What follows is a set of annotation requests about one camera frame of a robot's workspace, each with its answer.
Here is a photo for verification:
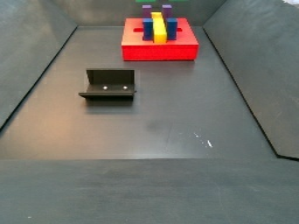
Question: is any green stepped object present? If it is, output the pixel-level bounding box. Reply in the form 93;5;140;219
135;0;190;3

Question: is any black angle fixture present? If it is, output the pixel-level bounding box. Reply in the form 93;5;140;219
79;68;136;101

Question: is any red board base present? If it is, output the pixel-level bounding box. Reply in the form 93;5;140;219
122;17;200;61

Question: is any blue block left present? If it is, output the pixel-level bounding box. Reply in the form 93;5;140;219
143;18;154;40

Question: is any blue block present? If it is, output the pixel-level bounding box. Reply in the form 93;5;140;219
166;17;178;40
143;18;154;40

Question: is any blue block right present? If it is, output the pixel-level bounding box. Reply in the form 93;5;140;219
166;17;178;40

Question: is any yellow long bar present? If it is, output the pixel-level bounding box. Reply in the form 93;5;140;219
151;12;167;44

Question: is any purple block left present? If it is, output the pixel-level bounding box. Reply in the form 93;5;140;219
142;4;152;18

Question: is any purple block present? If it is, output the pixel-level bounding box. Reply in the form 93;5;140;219
163;4;172;18
142;4;152;18

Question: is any purple block right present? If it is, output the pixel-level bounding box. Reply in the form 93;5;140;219
163;4;172;18

